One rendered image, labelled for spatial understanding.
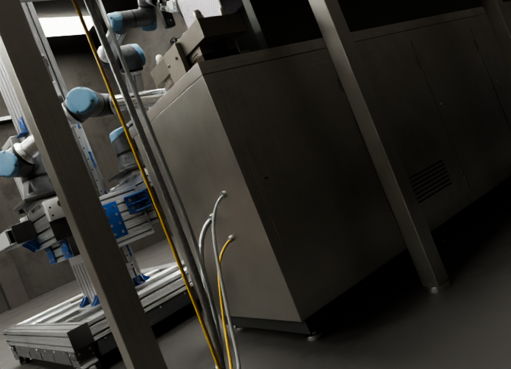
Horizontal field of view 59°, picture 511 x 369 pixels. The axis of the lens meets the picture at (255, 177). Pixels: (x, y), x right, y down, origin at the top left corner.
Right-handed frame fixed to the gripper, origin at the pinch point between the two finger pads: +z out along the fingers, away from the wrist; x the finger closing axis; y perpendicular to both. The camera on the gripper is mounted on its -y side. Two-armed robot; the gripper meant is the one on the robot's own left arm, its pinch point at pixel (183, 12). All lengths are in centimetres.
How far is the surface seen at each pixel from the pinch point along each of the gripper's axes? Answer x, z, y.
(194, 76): -30, 52, -5
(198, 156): -30, 54, -31
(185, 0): -4.3, 8.8, 6.4
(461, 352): -20, 143, -42
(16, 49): -79, 66, 14
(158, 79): -24.0, 20.2, -16.8
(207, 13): -4.3, 22.9, 4.6
